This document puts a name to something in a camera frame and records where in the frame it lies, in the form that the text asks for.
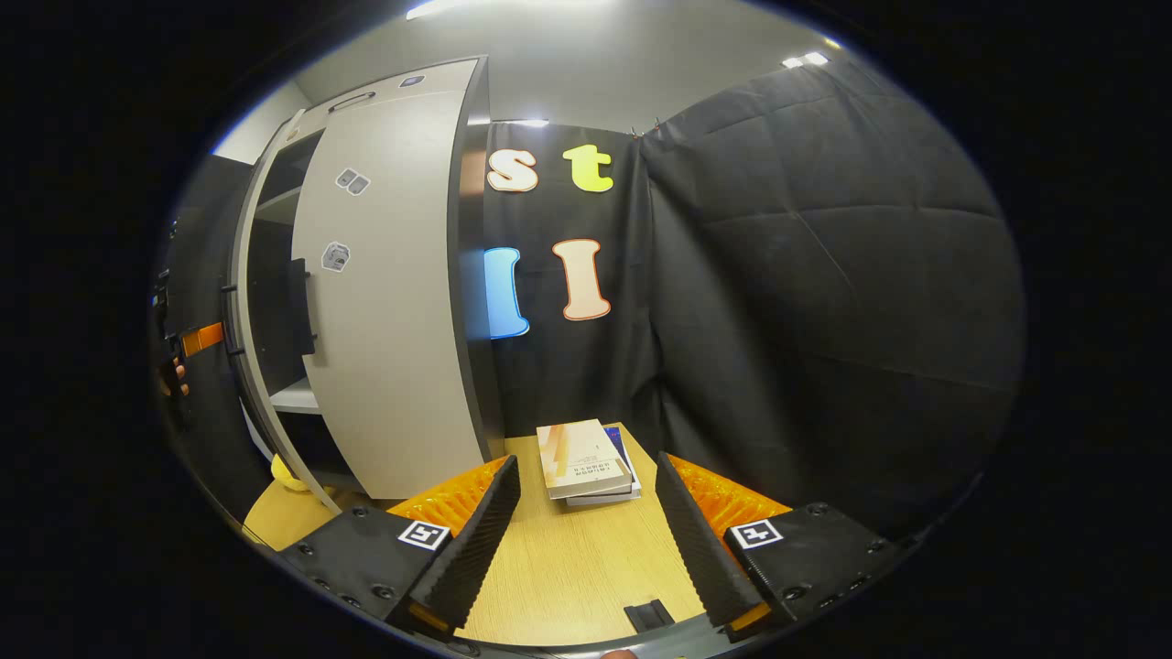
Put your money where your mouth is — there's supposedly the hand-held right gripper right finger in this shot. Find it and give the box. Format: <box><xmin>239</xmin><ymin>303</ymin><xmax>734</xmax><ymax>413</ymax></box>
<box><xmin>655</xmin><ymin>452</ymin><xmax>917</xmax><ymax>643</ymax></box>

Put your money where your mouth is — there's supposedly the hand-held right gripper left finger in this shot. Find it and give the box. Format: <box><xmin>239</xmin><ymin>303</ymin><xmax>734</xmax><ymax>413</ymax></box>
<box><xmin>275</xmin><ymin>455</ymin><xmax>521</xmax><ymax>637</ymax></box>

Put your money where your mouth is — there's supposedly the light grey cabinet door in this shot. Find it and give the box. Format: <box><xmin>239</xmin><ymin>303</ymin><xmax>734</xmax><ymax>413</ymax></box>
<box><xmin>291</xmin><ymin>89</ymin><xmax>486</xmax><ymax>500</ymax></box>
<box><xmin>226</xmin><ymin>108</ymin><xmax>340</xmax><ymax>513</ymax></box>

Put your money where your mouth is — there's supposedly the grey and white cabinet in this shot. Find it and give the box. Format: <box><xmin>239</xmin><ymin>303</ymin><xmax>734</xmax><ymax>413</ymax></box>
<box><xmin>240</xmin><ymin>57</ymin><xmax>505</xmax><ymax>500</ymax></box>

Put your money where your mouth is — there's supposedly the light grey cabinet drawer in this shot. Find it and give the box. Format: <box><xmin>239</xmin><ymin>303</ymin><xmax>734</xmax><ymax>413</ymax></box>
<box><xmin>284</xmin><ymin>59</ymin><xmax>482</xmax><ymax>138</ymax></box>

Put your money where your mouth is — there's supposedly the blue and white book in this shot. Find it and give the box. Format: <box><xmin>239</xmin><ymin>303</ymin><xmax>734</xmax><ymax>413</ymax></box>
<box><xmin>566</xmin><ymin>426</ymin><xmax>642</xmax><ymax>508</ymax></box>

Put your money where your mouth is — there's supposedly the yellow round sponge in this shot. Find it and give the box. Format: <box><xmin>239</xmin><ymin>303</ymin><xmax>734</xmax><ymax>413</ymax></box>
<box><xmin>270</xmin><ymin>453</ymin><xmax>317</xmax><ymax>493</ymax></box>

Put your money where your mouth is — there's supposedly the black backdrop cloth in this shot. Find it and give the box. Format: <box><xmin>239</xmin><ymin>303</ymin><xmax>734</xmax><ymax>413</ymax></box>
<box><xmin>151</xmin><ymin>55</ymin><xmax>1026</xmax><ymax>541</ymax></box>

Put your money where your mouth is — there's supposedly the large ceiling light panel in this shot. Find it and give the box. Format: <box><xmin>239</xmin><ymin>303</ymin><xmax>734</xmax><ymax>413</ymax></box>
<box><xmin>407</xmin><ymin>0</ymin><xmax>495</xmax><ymax>21</ymax></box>

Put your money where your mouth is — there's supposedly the black left door handle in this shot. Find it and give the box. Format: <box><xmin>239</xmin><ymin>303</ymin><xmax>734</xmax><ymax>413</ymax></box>
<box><xmin>218</xmin><ymin>284</ymin><xmax>246</xmax><ymax>356</ymax></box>

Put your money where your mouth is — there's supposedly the black door handle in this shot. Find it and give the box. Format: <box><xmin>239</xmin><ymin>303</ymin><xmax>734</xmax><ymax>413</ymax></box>
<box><xmin>218</xmin><ymin>284</ymin><xmax>246</xmax><ymax>356</ymax></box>
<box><xmin>287</xmin><ymin>258</ymin><xmax>317</xmax><ymax>356</ymax></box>

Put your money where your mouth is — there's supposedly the black right door handle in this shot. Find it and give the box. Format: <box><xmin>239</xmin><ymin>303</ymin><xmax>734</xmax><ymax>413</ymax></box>
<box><xmin>287</xmin><ymin>258</ymin><xmax>317</xmax><ymax>356</ymax></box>

